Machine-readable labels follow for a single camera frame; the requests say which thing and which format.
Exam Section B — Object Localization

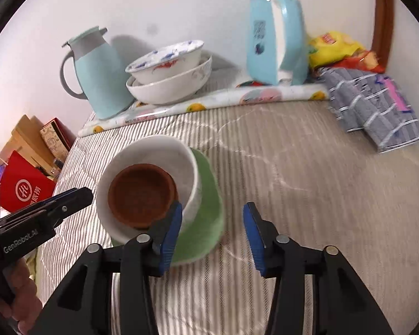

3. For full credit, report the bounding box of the patterned small box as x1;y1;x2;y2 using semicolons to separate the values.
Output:
40;118;76;162

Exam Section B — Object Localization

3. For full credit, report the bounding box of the light blue electric kettle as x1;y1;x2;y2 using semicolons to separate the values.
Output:
247;0;309;85

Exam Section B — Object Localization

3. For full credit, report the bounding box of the large white bowl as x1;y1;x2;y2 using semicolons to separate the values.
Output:
126;52;213;105

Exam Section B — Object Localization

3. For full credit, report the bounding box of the patterned bowl with red design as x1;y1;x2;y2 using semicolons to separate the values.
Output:
125;40;204;85

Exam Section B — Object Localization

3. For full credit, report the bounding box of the brown door frame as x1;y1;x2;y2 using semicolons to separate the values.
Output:
372;0;394;68

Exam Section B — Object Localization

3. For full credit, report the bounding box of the brown cardboard box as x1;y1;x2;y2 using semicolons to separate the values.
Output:
0;114;55;174

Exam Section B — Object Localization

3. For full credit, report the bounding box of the person's left hand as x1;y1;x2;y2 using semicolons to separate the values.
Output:
0;259;42;334

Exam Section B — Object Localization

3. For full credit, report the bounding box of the rolled fruit print tablecloth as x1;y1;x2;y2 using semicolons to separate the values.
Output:
78;84;329;138

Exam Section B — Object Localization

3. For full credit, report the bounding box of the grey checked folded cloth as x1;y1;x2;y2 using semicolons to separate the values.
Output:
317;67;419;153

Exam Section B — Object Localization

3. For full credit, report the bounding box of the yellow chips bag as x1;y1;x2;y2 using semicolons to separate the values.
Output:
308;31;365;70

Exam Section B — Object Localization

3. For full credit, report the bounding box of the green square plate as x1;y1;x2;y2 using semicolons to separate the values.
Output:
111;148;225;267

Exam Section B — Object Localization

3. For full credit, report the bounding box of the light blue thermos jug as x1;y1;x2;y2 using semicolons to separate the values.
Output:
59;27;135;119

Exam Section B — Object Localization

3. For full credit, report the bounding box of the red paper bag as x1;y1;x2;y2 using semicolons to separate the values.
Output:
0;151;56;212

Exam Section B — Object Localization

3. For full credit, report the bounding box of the white ceramic bowl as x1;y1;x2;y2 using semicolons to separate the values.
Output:
95;135;203;243

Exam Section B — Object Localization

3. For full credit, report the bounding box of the brown small bowl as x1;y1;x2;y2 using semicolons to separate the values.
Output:
107;163;178;229

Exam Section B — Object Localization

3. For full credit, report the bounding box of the red chips bag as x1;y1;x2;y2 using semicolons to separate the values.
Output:
332;50;385;74

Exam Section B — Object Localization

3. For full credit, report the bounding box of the striped quilted mat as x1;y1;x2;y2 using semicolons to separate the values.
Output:
56;101;419;334

